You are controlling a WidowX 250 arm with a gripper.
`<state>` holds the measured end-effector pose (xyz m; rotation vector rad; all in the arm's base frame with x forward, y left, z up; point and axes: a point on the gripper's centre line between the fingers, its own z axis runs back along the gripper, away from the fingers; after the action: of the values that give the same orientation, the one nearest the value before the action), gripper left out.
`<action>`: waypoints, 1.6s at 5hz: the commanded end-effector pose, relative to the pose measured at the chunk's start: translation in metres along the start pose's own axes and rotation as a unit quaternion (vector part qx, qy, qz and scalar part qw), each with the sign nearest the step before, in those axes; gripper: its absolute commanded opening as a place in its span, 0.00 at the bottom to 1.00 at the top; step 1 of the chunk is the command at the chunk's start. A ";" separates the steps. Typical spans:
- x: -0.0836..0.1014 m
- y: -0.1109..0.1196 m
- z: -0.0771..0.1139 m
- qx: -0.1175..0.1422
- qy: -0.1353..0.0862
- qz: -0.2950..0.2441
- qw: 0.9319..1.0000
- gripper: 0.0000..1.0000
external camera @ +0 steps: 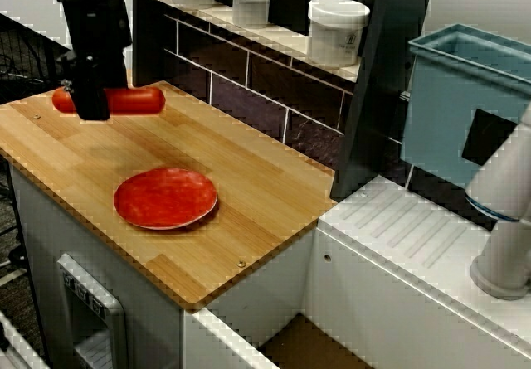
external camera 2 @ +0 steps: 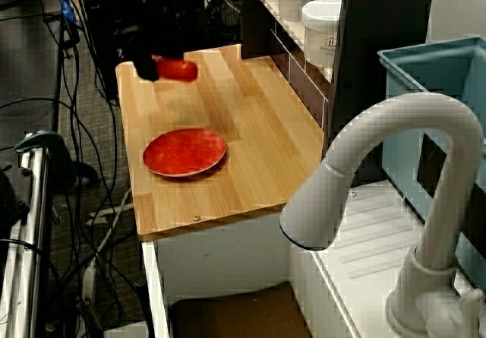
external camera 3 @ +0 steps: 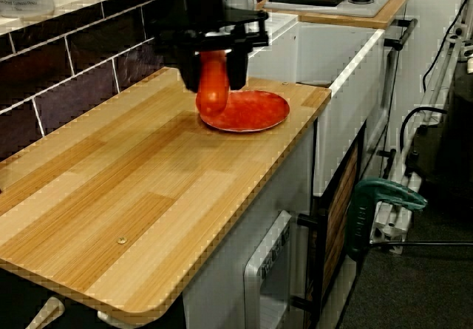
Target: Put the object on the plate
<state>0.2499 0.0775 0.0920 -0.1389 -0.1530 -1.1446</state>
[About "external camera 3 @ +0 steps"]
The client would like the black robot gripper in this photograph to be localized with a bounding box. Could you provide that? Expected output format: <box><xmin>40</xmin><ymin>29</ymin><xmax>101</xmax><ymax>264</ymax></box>
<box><xmin>153</xmin><ymin>0</ymin><xmax>270</xmax><ymax>94</ymax></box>

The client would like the red toy sausage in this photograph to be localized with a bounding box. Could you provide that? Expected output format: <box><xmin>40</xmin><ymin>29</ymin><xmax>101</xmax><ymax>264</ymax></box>
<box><xmin>195</xmin><ymin>50</ymin><xmax>231</xmax><ymax>116</ymax></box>

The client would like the red round plate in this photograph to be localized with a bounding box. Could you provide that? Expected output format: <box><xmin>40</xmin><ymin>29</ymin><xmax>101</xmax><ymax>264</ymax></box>
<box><xmin>199</xmin><ymin>89</ymin><xmax>290</xmax><ymax>133</ymax></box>

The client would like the white toy sink unit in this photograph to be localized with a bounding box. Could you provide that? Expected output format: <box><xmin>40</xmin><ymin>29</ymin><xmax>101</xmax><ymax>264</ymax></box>
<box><xmin>247</xmin><ymin>10</ymin><xmax>386</xmax><ymax>197</ymax></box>

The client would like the dark tile backsplash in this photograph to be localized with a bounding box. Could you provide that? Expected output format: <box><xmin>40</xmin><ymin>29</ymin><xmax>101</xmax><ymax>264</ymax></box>
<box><xmin>0</xmin><ymin>0</ymin><xmax>267</xmax><ymax>162</ymax></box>

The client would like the white toy kitchen cabinet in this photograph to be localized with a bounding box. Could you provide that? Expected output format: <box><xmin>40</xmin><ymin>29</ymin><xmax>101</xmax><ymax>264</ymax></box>
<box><xmin>183</xmin><ymin>121</ymin><xmax>319</xmax><ymax>329</ymax></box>

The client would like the wood panel cabinet door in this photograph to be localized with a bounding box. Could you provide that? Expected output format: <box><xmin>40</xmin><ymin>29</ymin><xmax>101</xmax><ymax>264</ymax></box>
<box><xmin>320</xmin><ymin>143</ymin><xmax>362</xmax><ymax>302</ymax></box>

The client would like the green handheld tool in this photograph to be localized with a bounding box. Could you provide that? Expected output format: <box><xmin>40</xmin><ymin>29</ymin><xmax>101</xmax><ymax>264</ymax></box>
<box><xmin>348</xmin><ymin>179</ymin><xmax>429</xmax><ymax>260</ymax></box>

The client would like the grey toy dishwasher panel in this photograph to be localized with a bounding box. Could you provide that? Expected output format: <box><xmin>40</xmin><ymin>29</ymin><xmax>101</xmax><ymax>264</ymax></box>
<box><xmin>242</xmin><ymin>210</ymin><xmax>293</xmax><ymax>329</ymax></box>

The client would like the black cabinet door handle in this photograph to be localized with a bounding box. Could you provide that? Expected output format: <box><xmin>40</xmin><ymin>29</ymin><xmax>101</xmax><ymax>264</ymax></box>
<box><xmin>291</xmin><ymin>213</ymin><xmax>328</xmax><ymax>310</ymax></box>

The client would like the black oven handle bar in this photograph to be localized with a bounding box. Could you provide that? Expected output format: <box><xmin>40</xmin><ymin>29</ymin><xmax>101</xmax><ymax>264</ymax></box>
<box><xmin>384</xmin><ymin>18</ymin><xmax>419</xmax><ymax>51</ymax></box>

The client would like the black looped cable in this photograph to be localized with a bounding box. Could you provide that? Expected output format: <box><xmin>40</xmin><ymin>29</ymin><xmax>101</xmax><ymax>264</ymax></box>
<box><xmin>400</xmin><ymin>106</ymin><xmax>449</xmax><ymax>169</ymax></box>

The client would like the aluminium frame rail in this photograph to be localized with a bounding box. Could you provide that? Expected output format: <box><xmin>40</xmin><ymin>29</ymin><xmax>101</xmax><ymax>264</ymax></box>
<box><xmin>369</xmin><ymin>29</ymin><xmax>467</xmax><ymax>256</ymax></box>

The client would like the black hanging cable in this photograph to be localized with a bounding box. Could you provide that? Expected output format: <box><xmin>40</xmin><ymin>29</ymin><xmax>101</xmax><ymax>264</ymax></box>
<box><xmin>422</xmin><ymin>0</ymin><xmax>473</xmax><ymax>94</ymax></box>

